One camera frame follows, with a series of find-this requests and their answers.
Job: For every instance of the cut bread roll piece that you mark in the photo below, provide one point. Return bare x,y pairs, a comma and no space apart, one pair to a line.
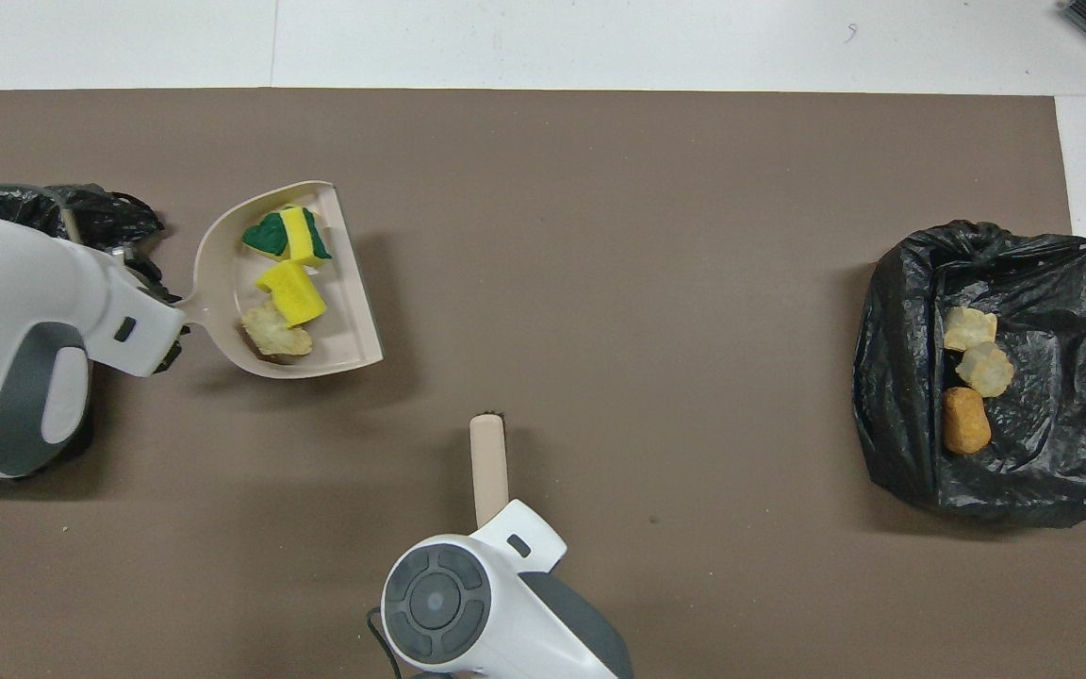
984,370
969,328

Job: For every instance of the beige plastic dustpan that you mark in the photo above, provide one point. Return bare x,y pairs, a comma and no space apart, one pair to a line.
345,321

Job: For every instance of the black bag on pink bin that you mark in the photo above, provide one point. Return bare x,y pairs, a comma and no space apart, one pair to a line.
100,212

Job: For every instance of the brown fried nugget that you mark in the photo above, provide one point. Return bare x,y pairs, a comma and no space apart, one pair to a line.
965,422

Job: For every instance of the striped bread piece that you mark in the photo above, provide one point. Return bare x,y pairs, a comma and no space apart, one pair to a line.
274,335

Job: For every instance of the beige brush black bristles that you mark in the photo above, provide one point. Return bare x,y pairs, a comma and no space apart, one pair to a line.
489,471

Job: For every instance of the yellow green sponge piece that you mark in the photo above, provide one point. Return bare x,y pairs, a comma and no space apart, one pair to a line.
265,236

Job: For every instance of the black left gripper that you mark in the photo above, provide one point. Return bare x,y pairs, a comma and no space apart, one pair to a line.
161,286

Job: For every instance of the right black trash bag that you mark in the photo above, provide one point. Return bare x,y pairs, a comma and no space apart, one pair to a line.
1052,311

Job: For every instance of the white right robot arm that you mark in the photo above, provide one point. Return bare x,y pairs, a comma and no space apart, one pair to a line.
505,613

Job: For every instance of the notched yellow sponge piece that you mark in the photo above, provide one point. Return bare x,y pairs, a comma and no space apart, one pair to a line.
293,294

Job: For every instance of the brown table mat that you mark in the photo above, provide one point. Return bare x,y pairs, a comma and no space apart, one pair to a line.
600,283

